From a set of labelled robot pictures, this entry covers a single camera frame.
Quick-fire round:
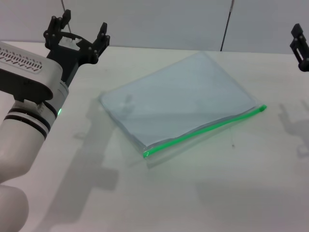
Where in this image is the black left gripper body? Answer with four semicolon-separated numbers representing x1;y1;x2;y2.
44;33;102;86

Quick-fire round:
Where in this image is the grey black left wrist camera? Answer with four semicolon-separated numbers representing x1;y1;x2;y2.
0;41;64;102

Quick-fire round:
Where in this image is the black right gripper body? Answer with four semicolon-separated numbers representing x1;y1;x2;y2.
297;57;309;73

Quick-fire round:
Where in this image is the clear document bag green zipper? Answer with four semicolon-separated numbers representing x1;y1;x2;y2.
98;50;267;159

